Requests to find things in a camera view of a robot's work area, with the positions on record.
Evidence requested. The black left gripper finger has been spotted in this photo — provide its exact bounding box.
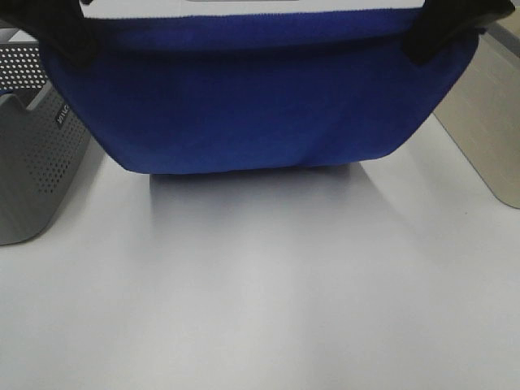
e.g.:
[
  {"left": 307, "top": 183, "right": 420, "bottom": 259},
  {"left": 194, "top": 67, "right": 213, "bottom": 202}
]
[{"left": 1, "top": 0, "right": 98, "bottom": 67}]

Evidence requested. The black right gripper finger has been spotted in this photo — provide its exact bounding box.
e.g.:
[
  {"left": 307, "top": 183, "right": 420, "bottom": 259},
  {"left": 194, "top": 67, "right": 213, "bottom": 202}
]
[{"left": 401, "top": 0, "right": 516, "bottom": 65}]

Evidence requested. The blue microfibre towel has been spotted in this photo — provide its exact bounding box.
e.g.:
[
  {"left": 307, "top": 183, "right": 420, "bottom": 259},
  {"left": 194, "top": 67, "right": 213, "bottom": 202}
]
[{"left": 40, "top": 8, "right": 479, "bottom": 175}]

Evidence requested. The beige storage box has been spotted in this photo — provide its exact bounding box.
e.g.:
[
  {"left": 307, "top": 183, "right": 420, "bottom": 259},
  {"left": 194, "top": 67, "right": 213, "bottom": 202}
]
[{"left": 434, "top": 23, "right": 519, "bottom": 209}]

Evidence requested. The grey perforated laundry basket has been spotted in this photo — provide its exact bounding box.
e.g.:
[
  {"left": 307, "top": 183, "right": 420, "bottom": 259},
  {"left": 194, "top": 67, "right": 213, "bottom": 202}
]
[{"left": 1, "top": 23, "right": 90, "bottom": 245}]

